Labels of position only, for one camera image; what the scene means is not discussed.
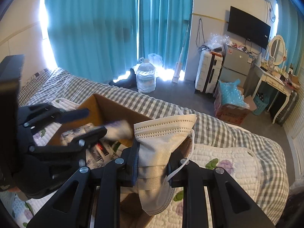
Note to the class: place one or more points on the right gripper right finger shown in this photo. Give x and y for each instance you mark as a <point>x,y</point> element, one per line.
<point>212,198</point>

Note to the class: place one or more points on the teal curtain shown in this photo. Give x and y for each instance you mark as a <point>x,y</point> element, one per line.
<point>102,39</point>

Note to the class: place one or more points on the white vanity table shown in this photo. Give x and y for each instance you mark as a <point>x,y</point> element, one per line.
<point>282,97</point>

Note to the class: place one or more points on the black wall television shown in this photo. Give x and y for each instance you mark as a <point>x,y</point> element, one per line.
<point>249,27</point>

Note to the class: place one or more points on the box of blue bottles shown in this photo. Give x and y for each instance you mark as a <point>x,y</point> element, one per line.
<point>230,104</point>

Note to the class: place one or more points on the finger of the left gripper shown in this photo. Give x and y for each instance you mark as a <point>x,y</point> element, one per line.
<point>77,145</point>
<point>56,116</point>

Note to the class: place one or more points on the grey mini fridge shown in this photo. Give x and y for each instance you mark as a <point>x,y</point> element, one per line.
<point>236,65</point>

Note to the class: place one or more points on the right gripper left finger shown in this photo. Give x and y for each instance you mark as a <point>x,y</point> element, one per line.
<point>90,192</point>

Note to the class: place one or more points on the white suitcase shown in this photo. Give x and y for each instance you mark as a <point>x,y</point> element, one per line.
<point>209,67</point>

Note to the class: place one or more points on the large water bottle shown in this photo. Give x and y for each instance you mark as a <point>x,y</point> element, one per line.
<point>145,76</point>

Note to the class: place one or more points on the white floral quilt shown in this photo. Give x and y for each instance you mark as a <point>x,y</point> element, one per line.
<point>43,137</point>

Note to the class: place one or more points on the grey checkered bed sheet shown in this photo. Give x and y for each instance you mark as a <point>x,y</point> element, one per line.
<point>274,187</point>

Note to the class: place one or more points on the brown cardboard box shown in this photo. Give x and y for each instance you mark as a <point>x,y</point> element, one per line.
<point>104,111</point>

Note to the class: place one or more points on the blue Vinda tissue pack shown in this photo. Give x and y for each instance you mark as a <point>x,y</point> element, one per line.
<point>118,130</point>

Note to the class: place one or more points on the teal plastic basket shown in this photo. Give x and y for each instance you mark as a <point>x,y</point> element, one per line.
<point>261,101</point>

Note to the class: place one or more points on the floral tissue paper pack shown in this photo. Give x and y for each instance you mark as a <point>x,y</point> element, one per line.
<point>103,152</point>

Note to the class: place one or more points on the white oval vanity mirror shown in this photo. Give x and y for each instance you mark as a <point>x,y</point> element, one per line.
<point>277,52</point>

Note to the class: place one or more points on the white face mask stack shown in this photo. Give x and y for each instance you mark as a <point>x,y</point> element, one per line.
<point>158,139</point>

